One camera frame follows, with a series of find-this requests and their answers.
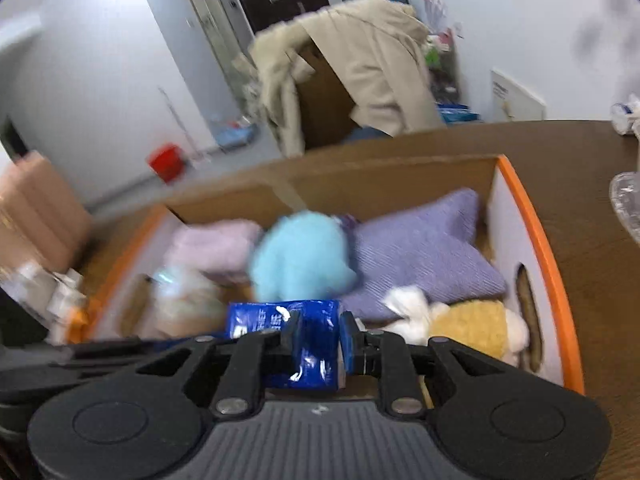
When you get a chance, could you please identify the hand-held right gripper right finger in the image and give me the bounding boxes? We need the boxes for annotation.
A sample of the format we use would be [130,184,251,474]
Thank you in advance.
[340,312,517,419]

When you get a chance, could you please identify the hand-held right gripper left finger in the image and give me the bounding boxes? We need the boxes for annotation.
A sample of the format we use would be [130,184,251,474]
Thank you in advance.
[134,311,307,421]

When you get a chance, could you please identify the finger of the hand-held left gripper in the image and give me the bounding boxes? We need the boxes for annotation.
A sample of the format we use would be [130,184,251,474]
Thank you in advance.
[50,337,187,372]

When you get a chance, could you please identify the blue tissue packet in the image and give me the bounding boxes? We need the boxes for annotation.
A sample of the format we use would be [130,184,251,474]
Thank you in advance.
[227,299,349,391]

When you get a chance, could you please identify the light blue plush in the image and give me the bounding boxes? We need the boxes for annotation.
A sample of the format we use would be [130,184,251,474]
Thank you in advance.
[249,210,359,304]

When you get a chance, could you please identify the iridescent plastic bag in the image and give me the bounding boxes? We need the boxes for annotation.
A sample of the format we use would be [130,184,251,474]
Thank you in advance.
[150,265,232,342]

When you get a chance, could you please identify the purple towel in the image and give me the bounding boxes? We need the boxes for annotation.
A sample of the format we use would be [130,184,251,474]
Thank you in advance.
[340,187,509,322]

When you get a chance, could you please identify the lilac fluffy towel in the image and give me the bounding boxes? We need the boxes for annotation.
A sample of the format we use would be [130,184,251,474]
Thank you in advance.
[165,220,264,287]

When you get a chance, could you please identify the yellow plush toy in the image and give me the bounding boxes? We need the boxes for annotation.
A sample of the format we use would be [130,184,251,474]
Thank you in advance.
[425,300,532,367]

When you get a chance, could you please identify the orange cardboard box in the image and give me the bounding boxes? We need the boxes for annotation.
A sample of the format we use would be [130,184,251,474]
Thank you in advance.
[75,154,586,397]

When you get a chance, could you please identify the orange cloth with plastic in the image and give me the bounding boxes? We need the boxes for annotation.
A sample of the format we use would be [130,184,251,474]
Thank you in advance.
[67,305,102,344]

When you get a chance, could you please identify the black paper bag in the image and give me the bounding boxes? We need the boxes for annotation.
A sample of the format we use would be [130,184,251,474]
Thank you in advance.
[0,285,49,349]

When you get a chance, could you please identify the crumpled white tissue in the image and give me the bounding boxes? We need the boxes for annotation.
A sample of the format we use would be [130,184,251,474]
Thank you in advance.
[47,267,89,332]

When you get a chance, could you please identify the red bucket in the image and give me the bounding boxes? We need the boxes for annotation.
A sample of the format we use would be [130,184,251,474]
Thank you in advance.
[147,144,184,184]

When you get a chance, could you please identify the blue floor bag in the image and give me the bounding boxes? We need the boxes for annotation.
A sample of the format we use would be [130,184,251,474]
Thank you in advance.
[215,120,257,149]

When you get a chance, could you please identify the brown cardboard carton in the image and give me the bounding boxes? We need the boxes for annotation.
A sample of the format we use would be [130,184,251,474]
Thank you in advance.
[295,42,362,154]

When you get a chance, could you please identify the blue packets on floor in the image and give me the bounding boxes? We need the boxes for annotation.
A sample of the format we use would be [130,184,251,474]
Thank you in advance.
[437,102,482,124]

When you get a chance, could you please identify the beige coat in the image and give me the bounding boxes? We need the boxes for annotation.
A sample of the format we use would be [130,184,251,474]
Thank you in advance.
[247,0,447,157]

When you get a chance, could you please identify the white board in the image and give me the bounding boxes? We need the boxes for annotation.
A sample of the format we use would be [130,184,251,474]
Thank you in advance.
[490,69,547,122]

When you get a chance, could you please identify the clear plastic container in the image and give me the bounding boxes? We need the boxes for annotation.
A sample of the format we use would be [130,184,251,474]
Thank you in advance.
[609,170,640,242]

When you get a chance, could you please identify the white and blue packet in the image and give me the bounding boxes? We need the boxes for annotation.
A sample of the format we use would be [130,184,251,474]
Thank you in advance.
[611,92,640,136]

